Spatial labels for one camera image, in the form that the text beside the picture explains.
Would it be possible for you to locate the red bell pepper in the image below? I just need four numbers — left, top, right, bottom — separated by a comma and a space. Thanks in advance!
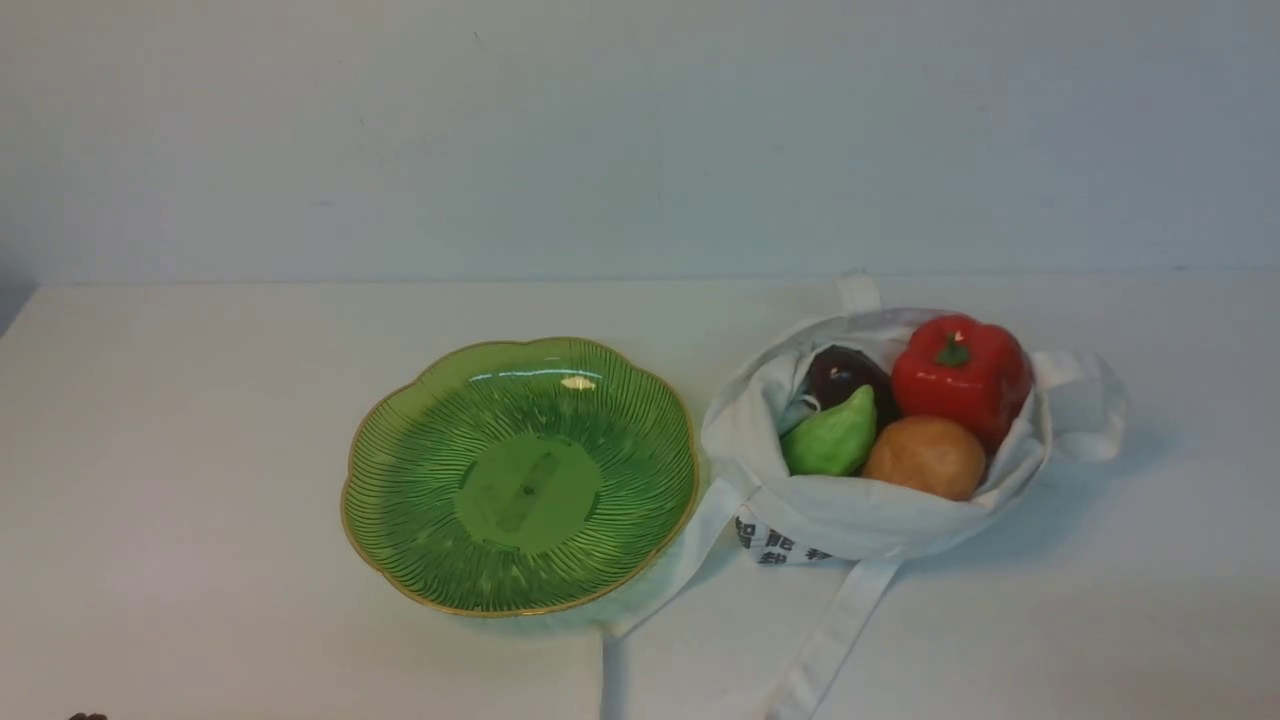
890, 314, 1033, 456

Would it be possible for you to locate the white cloth tote bag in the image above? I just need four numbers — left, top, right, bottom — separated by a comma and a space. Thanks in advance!
605, 272, 1128, 719

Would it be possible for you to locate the green glass flower plate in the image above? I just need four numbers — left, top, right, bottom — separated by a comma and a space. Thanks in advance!
340, 336, 701, 620

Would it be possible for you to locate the dark purple eggplant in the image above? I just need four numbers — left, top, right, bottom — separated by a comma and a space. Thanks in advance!
803, 346, 902, 430

